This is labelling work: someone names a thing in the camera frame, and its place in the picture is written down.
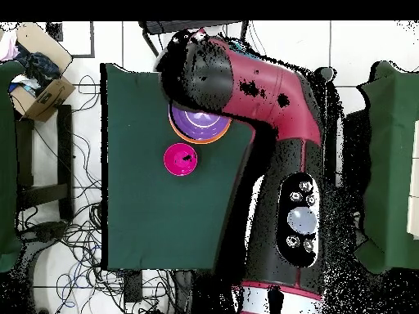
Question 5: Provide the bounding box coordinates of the purple bowl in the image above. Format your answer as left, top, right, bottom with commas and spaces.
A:
169, 104, 233, 141

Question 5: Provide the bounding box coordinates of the pink bowl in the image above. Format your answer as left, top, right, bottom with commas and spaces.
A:
163, 142, 199, 177

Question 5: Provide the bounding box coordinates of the large orange bowl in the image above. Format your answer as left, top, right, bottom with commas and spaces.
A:
169, 117, 232, 146

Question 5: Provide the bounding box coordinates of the dark green tablecloth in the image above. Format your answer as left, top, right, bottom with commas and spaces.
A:
99, 61, 259, 272

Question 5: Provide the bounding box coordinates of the black bench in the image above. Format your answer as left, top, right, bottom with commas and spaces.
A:
14, 104, 74, 223

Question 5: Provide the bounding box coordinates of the black metal stand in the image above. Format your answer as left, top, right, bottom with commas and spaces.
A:
138, 20, 250, 70

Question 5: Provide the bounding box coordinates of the cardboard box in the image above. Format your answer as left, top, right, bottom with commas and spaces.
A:
9, 22, 76, 123

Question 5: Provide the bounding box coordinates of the green cloth covered table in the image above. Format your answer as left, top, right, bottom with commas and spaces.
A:
0, 60, 24, 272
356, 61, 419, 275

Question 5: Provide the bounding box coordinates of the beige board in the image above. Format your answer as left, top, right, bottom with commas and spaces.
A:
407, 137, 419, 240

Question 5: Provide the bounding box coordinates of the tangle of floor cables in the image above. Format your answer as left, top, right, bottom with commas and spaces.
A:
19, 74, 125, 308

